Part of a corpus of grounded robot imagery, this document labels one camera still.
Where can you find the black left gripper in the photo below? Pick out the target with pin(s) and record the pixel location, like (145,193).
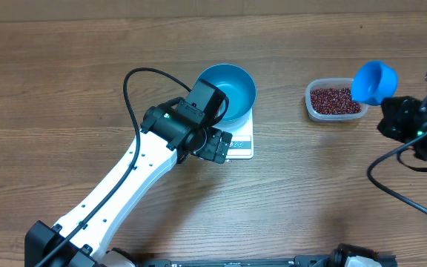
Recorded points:
(211,152)

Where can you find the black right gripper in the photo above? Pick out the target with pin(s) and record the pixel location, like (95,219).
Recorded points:
(394,119)

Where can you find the blue plastic measuring scoop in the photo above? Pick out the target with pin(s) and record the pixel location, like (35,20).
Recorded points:
(373,82)

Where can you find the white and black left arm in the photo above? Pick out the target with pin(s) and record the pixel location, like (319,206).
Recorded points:
(81,237)

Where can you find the white digital kitchen scale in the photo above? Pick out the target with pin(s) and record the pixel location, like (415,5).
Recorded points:
(242,142)

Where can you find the teal bowl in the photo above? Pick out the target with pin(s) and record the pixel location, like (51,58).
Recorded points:
(238,86)

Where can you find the red beans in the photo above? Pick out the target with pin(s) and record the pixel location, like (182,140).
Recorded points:
(332,101)

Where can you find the clear plastic container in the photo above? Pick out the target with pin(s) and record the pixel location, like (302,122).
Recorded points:
(330,83)

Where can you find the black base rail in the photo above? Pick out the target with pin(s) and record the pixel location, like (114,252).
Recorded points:
(343,255)

